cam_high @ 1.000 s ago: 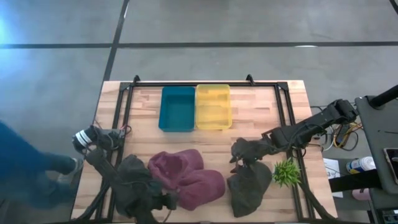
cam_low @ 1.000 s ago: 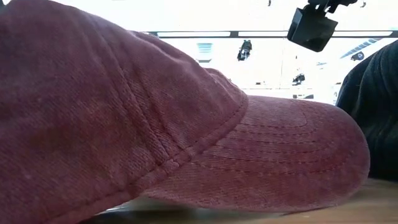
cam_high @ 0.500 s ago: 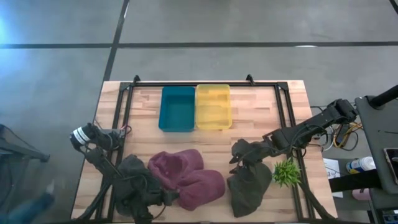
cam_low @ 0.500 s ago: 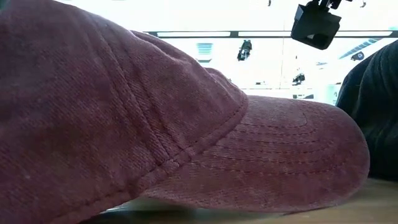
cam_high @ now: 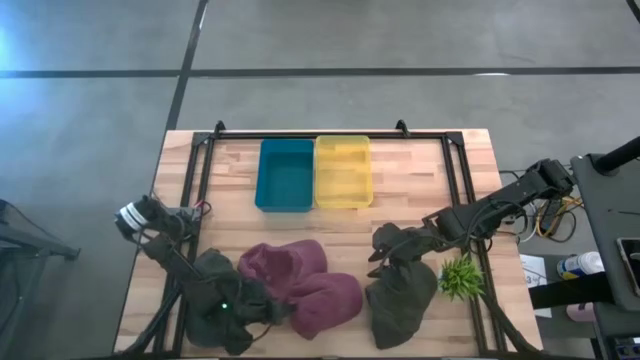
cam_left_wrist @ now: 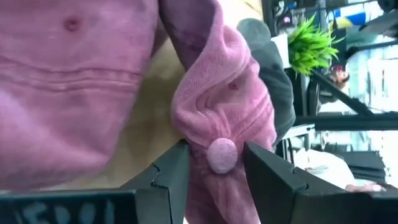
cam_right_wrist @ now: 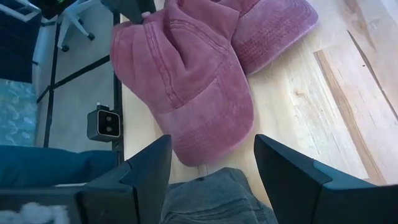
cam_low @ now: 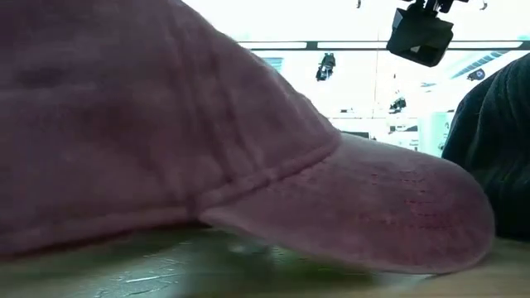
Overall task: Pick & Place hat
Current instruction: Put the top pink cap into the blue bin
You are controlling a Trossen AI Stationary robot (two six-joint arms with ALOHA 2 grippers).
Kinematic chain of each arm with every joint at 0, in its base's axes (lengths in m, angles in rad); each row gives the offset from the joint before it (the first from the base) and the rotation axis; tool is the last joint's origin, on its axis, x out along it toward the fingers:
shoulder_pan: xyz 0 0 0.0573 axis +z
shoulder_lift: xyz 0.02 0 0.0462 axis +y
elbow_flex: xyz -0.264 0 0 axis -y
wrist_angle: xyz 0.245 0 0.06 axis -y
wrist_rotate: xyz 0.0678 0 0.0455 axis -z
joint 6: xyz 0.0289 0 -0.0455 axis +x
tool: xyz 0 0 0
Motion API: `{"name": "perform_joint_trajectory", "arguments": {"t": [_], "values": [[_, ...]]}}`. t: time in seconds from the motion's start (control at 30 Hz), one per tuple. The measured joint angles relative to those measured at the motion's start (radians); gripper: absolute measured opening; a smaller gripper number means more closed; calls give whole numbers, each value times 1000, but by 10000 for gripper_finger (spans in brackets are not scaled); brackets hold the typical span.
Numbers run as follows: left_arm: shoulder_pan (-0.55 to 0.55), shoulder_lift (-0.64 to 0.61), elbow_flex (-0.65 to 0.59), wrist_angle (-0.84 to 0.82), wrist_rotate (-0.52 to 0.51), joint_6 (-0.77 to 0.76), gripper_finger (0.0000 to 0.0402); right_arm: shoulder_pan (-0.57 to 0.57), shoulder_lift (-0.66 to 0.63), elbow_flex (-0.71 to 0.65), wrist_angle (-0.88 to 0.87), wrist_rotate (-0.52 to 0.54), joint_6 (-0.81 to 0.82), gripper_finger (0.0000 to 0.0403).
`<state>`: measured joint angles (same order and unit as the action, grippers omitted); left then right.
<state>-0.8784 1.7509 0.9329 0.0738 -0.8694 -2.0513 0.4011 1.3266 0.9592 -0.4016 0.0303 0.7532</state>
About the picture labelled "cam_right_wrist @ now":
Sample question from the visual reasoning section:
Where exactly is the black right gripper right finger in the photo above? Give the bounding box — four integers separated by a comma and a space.
253, 134, 398, 224

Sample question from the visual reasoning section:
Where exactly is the dark grey cap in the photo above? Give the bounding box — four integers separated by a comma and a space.
159, 167, 279, 224

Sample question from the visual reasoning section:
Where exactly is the white office chair base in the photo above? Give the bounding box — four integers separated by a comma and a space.
57, 0, 96, 53

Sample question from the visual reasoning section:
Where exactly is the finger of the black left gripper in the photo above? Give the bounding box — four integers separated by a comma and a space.
101, 0, 157, 25

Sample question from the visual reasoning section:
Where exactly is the person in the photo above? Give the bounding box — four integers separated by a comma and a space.
0, 144, 118, 189

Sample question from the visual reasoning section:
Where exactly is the black cart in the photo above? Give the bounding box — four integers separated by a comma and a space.
0, 0, 43, 84

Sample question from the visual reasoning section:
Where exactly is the bubble wrap sheet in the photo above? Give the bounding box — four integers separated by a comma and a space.
0, 78, 39, 147

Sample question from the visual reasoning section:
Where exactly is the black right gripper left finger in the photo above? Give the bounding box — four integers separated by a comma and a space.
76, 134, 173, 224

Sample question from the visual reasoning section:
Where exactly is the black aluminium rig frame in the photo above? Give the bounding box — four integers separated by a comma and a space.
112, 12, 126, 163

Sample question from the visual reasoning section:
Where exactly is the pink corduroy cap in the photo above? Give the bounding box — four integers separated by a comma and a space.
166, 0, 320, 77

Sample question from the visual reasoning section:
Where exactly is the grey table-level camera box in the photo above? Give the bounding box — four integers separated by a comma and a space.
86, 104, 122, 143

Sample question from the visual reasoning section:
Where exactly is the maroon red cloth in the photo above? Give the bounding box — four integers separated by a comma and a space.
109, 2, 255, 168

